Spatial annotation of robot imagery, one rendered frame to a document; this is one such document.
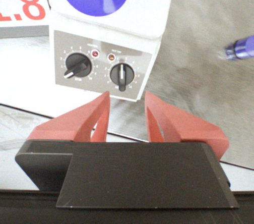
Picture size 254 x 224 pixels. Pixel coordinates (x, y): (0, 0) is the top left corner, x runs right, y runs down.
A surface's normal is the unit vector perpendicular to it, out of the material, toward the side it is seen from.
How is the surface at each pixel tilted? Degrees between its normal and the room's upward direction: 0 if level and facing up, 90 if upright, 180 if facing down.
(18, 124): 0
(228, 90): 0
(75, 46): 30
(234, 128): 0
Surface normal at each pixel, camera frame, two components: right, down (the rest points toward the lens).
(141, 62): 0.02, 0.58
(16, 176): 0.15, 0.11
